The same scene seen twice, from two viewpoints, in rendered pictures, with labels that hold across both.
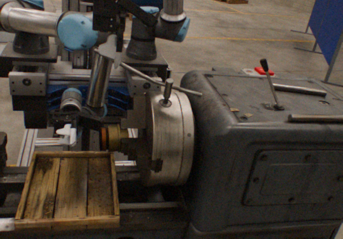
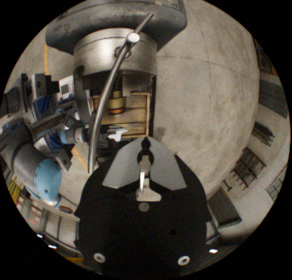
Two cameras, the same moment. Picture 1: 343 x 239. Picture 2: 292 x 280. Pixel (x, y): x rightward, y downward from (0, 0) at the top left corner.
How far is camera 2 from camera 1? 0.92 m
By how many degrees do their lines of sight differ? 83
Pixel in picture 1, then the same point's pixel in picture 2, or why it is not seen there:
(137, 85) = (39, 92)
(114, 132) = (120, 103)
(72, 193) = (126, 116)
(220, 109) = (153, 9)
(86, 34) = (51, 178)
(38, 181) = not seen: hidden behind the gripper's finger
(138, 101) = (94, 83)
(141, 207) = not seen: hidden behind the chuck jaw
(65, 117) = (101, 139)
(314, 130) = not seen: outside the picture
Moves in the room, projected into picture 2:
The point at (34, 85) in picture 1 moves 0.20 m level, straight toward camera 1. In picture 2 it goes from (63, 157) to (86, 154)
